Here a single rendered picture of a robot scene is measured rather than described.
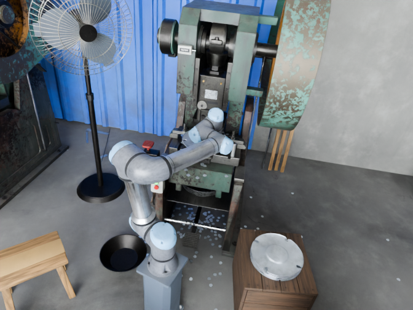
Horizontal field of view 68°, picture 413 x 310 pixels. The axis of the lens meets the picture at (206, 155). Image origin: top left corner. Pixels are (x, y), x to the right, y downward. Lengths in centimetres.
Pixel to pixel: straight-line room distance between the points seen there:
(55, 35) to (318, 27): 141
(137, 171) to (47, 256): 91
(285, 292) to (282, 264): 14
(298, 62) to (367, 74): 183
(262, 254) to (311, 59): 104
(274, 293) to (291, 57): 115
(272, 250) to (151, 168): 95
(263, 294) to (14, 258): 130
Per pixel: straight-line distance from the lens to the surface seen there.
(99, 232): 239
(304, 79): 140
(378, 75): 320
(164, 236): 142
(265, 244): 185
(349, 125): 334
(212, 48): 172
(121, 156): 120
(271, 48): 175
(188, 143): 183
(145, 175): 113
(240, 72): 168
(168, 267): 153
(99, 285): 212
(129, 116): 345
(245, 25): 165
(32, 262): 189
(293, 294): 177
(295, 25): 140
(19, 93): 279
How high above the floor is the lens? 174
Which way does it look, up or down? 33 degrees down
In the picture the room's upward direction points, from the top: 6 degrees clockwise
